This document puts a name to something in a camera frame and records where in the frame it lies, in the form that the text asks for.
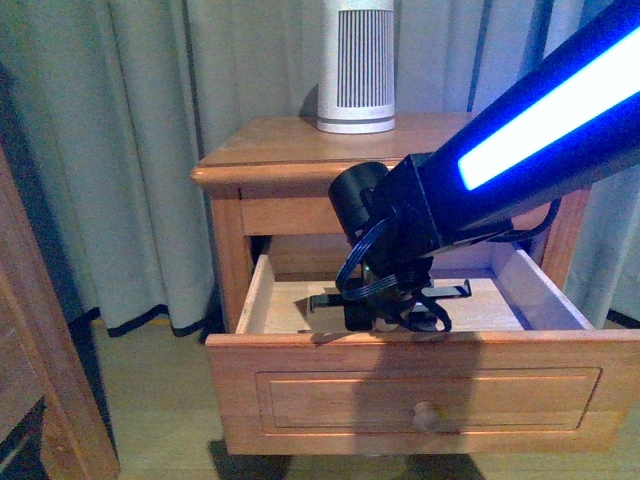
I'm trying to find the wooden nightstand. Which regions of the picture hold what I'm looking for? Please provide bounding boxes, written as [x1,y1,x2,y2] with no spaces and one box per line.
[192,113,593,347]

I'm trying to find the white cylindrical air purifier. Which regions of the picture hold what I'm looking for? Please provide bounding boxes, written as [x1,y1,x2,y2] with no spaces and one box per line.
[316,1,395,134]

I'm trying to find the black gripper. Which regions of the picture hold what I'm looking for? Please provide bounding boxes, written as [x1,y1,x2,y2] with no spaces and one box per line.
[308,259,472,332]

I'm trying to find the grey curtain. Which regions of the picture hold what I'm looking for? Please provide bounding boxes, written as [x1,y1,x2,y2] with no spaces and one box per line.
[1,1,639,336]

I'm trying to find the wooden bed frame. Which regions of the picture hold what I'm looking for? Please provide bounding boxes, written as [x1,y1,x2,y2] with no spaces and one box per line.
[1,157,120,479]

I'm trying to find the blue wrist cable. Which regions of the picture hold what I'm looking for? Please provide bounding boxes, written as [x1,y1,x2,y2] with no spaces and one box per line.
[334,217,401,301]

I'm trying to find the wooden drawer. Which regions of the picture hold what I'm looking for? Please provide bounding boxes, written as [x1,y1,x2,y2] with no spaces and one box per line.
[206,235,639,455]

